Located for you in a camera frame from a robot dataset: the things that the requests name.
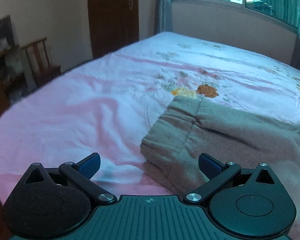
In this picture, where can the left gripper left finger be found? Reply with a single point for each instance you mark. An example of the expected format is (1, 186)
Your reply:
(79, 175)

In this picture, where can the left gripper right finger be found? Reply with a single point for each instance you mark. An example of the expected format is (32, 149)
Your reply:
(219, 174)

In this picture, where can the grey fleece pants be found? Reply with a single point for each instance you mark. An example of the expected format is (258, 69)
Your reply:
(190, 127)

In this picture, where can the pink floral bed sheet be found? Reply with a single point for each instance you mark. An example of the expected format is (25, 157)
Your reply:
(108, 105)

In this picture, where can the wooden chair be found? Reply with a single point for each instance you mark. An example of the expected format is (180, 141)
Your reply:
(42, 70)

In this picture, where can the dark framed picture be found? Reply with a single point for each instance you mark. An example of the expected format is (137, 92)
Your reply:
(6, 34)

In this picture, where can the left grey curtain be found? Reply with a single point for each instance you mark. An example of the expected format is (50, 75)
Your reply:
(163, 16)

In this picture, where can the dark wooden door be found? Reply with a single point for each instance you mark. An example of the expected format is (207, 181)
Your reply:
(113, 24)

